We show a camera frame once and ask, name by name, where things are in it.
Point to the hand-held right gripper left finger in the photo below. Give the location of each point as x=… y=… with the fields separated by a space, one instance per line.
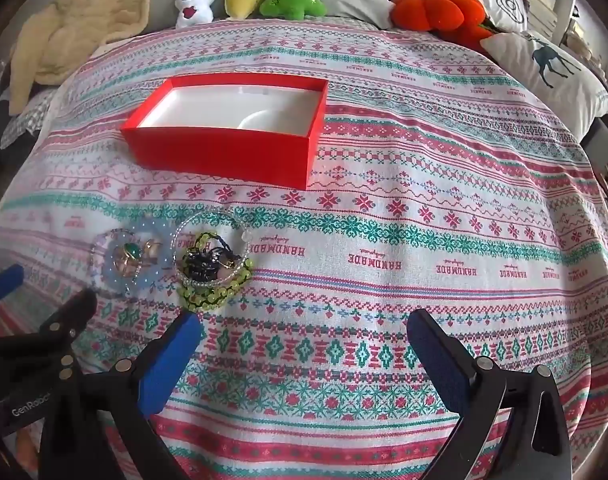
x=176 y=355

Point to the beige quilted blanket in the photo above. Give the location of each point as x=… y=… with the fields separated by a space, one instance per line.
x=84 y=20

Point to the stack of books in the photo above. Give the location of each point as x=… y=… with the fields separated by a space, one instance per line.
x=539 y=12

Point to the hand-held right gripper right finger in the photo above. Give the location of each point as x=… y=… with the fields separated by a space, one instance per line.
x=436 y=355

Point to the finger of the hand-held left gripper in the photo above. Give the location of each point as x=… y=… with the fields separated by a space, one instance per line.
x=6 y=277
x=69 y=320

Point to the white deer print pillow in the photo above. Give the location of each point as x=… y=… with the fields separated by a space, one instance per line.
x=553 y=75

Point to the orange pumpkin plush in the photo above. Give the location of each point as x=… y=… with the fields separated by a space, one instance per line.
x=471 y=32
x=428 y=10

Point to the red cardboard box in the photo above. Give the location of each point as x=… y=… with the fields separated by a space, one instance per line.
x=224 y=155

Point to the patterned red green bed cloth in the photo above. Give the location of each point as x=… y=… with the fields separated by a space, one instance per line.
x=383 y=260

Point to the white bunny plush toy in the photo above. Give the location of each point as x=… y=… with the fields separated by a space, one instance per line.
x=194 y=2

